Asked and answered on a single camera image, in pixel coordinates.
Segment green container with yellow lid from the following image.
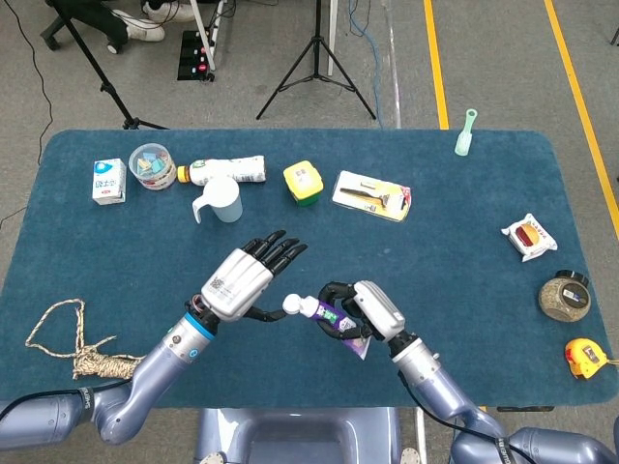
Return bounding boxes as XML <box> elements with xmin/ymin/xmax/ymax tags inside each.
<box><xmin>282</xmin><ymin>159</ymin><xmax>325</xmax><ymax>208</ymax></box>

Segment blue table mat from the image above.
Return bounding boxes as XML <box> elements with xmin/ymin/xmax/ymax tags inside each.
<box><xmin>0</xmin><ymin>128</ymin><xmax>619</xmax><ymax>411</ymax></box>

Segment wrapped snack cake packet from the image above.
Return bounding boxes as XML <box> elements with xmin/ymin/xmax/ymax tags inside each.
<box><xmin>500</xmin><ymin>213</ymin><xmax>559</xmax><ymax>263</ymax></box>

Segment white table leg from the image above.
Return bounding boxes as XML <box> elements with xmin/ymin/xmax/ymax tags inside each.
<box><xmin>414</xmin><ymin>407</ymin><xmax>428</xmax><ymax>464</ymax></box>

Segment black power strip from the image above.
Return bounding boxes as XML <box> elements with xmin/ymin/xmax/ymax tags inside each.
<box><xmin>176</xmin><ymin>29</ymin><xmax>217</xmax><ymax>82</ymax></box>

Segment yellow tape measure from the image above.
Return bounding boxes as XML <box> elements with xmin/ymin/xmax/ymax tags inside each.
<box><xmin>564</xmin><ymin>337</ymin><xmax>619</xmax><ymax>381</ymax></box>

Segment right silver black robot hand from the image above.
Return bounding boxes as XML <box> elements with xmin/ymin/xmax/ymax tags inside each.
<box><xmin>317</xmin><ymin>279</ymin><xmax>407</xmax><ymax>345</ymax></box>

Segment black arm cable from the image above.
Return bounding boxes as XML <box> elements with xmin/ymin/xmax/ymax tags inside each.
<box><xmin>398</xmin><ymin>371</ymin><xmax>533</xmax><ymax>464</ymax></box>
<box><xmin>0</xmin><ymin>379</ymin><xmax>133</xmax><ymax>426</ymax></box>

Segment white plastic bottle caps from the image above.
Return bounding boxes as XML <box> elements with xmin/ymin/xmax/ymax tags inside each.
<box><xmin>281</xmin><ymin>293</ymin><xmax>320</xmax><ymax>318</ymax></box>

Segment pale green small bottle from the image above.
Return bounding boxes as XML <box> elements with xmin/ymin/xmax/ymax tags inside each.
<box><xmin>454</xmin><ymin>108</ymin><xmax>480</xmax><ymax>158</ymax></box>

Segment white blue milk carton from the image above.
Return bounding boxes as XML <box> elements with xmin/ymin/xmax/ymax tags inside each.
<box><xmin>91</xmin><ymin>158</ymin><xmax>128</xmax><ymax>207</ymax></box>

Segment white desk leg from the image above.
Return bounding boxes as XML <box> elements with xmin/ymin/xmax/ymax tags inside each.
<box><xmin>190</xmin><ymin>0</ymin><xmax>218</xmax><ymax>74</ymax></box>
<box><xmin>327</xmin><ymin>0</ymin><xmax>339</xmax><ymax>77</ymax></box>

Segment white bottle with yellow cap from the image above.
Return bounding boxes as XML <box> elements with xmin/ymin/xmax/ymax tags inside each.
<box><xmin>176</xmin><ymin>154</ymin><xmax>268</xmax><ymax>188</ymax></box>

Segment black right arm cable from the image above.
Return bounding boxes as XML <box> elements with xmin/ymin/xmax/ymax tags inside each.
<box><xmin>398</xmin><ymin>371</ymin><xmax>533</xmax><ymax>464</ymax></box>

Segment blue-grey robot torso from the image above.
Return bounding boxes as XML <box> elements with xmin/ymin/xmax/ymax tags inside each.
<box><xmin>192</xmin><ymin>407</ymin><xmax>402</xmax><ymax>464</ymax></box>

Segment razor in blister pack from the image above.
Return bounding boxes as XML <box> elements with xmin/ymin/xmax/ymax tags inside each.
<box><xmin>331</xmin><ymin>169</ymin><xmax>413</xmax><ymax>223</ymax></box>

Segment black light stand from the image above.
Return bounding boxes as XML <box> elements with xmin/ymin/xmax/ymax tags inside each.
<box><xmin>47</xmin><ymin>0</ymin><xmax>169</xmax><ymax>131</ymax></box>

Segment black floor cable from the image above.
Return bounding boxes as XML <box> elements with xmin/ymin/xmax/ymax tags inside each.
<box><xmin>0</xmin><ymin>0</ymin><xmax>54</xmax><ymax>231</ymax></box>

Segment black office chair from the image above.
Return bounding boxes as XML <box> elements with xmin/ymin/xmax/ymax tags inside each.
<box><xmin>40</xmin><ymin>9</ymin><xmax>122</xmax><ymax>54</ymax></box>

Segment glass jar with black lid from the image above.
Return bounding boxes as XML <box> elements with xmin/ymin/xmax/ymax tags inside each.
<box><xmin>538</xmin><ymin>269</ymin><xmax>592</xmax><ymax>323</ymax></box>

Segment purple tube with white cap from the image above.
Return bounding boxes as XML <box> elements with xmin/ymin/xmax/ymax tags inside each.
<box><xmin>309</xmin><ymin>298</ymin><xmax>372</xmax><ymax>362</ymax></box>

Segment pale blue handled mug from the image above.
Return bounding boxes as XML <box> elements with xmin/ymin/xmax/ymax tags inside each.
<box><xmin>192</xmin><ymin>175</ymin><xmax>244</xmax><ymax>225</ymax></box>

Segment blue floor cable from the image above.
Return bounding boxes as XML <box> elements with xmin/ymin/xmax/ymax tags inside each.
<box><xmin>348</xmin><ymin>0</ymin><xmax>384</xmax><ymax>128</ymax></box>

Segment black camera tripod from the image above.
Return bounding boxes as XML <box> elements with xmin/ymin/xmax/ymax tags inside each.
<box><xmin>255</xmin><ymin>0</ymin><xmax>377</xmax><ymax>121</ymax></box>

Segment beige braided rope bundle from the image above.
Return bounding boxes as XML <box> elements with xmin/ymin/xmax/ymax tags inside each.
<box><xmin>24</xmin><ymin>298</ymin><xmax>146</xmax><ymax>381</ymax></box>

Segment seated person in black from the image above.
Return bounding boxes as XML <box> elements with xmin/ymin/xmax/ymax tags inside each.
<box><xmin>45</xmin><ymin>0</ymin><xmax>197</xmax><ymax>44</ymax></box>

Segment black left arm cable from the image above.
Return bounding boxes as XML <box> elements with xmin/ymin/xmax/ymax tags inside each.
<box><xmin>0</xmin><ymin>379</ymin><xmax>133</xmax><ymax>426</ymax></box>

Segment clear jar of clips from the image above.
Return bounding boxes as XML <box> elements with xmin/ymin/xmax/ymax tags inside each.
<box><xmin>128</xmin><ymin>142</ymin><xmax>178</xmax><ymax>192</ymax></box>

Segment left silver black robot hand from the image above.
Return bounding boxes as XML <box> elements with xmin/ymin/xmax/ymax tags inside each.
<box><xmin>186</xmin><ymin>229</ymin><xmax>310</xmax><ymax>324</ymax></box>

